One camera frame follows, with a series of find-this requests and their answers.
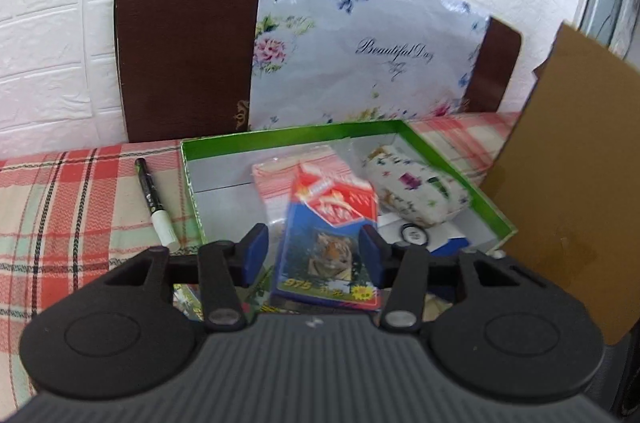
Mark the pack of clear zip bags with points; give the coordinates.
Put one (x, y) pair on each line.
(272, 183)

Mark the white blue device box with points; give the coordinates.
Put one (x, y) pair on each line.
(440, 235)

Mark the black white marker pen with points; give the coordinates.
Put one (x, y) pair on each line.
(156, 203)

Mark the floral fabric pouch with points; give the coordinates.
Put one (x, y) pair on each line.
(417, 185)

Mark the plaid tablecloth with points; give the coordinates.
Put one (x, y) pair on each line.
(75, 223)

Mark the brown cardboard sheet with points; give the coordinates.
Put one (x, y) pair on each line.
(570, 183)

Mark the brown wooden board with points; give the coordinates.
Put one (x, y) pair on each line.
(185, 43)

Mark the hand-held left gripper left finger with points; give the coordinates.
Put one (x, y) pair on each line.
(257, 249)

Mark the blue red card box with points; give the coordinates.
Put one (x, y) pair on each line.
(332, 248)

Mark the green cardboard box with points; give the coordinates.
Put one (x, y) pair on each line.
(220, 183)

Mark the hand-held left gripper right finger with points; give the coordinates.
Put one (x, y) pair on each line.
(372, 253)

